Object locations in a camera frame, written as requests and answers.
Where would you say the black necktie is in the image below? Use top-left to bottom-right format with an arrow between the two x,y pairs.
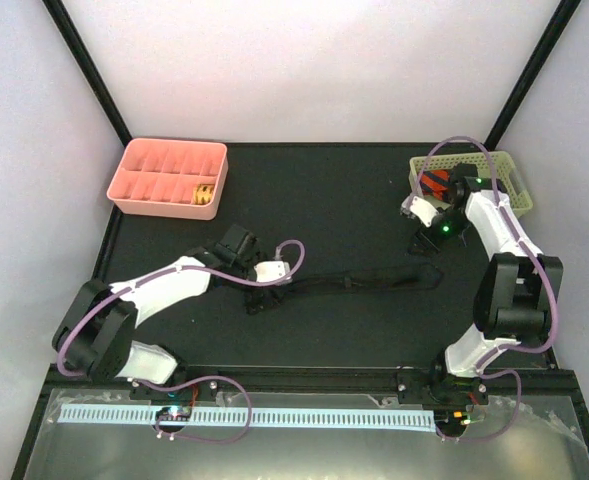
273,262 -> 444,299

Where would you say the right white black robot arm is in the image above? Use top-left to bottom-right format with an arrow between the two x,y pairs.
402,164 -> 563,403

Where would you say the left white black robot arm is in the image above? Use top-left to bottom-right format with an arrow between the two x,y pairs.
52,226 -> 291,399

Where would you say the orange navy striped tie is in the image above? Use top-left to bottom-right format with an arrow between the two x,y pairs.
419,169 -> 450,203

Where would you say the green perforated plastic basket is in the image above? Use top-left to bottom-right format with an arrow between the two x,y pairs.
420,151 -> 533,218

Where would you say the yellow black rolled tie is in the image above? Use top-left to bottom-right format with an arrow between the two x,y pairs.
191,184 -> 215,206

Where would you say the pink compartment organizer box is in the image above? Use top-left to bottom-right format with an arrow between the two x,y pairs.
107,138 -> 228,221

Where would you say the clear acrylic sheet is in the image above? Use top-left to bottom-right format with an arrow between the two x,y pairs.
18,389 -> 589,479

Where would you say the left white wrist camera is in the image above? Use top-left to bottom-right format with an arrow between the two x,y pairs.
253,260 -> 292,285

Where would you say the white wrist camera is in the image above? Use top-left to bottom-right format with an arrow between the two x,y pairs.
401,194 -> 439,227
253,260 -> 292,285

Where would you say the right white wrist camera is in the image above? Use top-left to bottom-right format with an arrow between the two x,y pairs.
401,194 -> 439,227

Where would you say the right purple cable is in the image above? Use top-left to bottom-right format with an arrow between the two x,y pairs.
406,135 -> 560,445

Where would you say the purple cable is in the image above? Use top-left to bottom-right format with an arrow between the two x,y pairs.
406,135 -> 560,445
56,239 -> 306,445

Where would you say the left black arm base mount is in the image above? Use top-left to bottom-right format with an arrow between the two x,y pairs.
130,367 -> 222,404

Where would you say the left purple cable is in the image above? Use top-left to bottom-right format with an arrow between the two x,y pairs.
56,239 -> 306,445

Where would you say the light blue slotted cable duct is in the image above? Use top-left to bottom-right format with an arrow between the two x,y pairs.
57,404 -> 436,433

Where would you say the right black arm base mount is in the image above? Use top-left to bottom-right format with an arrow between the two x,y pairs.
396,370 -> 488,407

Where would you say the right black frame post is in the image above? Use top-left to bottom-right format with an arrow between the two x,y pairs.
484,0 -> 582,150

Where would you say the black frame post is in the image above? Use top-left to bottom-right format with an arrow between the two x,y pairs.
484,0 -> 582,150
42,0 -> 132,146

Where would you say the left black frame post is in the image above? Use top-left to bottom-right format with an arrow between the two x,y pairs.
42,0 -> 132,146

